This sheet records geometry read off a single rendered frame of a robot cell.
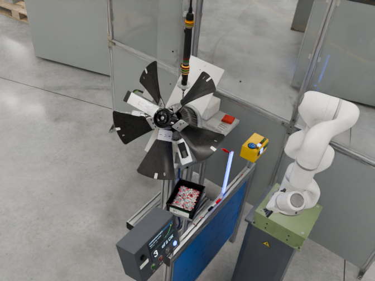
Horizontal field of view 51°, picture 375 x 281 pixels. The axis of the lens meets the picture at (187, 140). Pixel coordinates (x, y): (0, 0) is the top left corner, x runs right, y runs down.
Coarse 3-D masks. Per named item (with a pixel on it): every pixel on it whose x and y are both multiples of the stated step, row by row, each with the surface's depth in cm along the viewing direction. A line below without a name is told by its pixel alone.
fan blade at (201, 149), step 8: (184, 128) 227; (192, 128) 228; (200, 128) 228; (184, 136) 223; (192, 136) 223; (200, 136) 224; (208, 136) 224; (216, 136) 224; (224, 136) 224; (192, 144) 221; (200, 144) 221; (208, 144) 221; (216, 144) 221; (192, 152) 219; (200, 152) 219; (208, 152) 219; (200, 160) 217
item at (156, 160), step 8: (152, 144) 230; (160, 144) 231; (168, 144) 232; (152, 152) 230; (160, 152) 231; (168, 152) 233; (144, 160) 230; (152, 160) 230; (160, 160) 231; (168, 160) 233; (144, 168) 230; (152, 168) 230; (160, 168) 231; (168, 168) 232; (152, 176) 231; (160, 176) 231; (168, 176) 232
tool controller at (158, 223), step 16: (144, 224) 169; (160, 224) 168; (128, 240) 163; (144, 240) 161; (160, 240) 168; (176, 240) 179; (128, 256) 160; (144, 256) 159; (128, 272) 168; (144, 272) 164
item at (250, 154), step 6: (252, 138) 243; (258, 138) 243; (246, 144) 238; (264, 144) 240; (246, 150) 237; (252, 150) 235; (258, 150) 235; (264, 150) 246; (246, 156) 240; (252, 156) 237; (258, 156) 241; (252, 162) 240
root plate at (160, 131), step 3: (159, 129) 231; (162, 129) 232; (159, 132) 231; (162, 132) 232; (165, 132) 232; (168, 132) 233; (171, 132) 234; (159, 135) 231; (162, 135) 232; (168, 135) 233; (171, 135) 234; (159, 138) 231; (162, 138) 232; (165, 138) 233; (168, 138) 233; (171, 138) 234
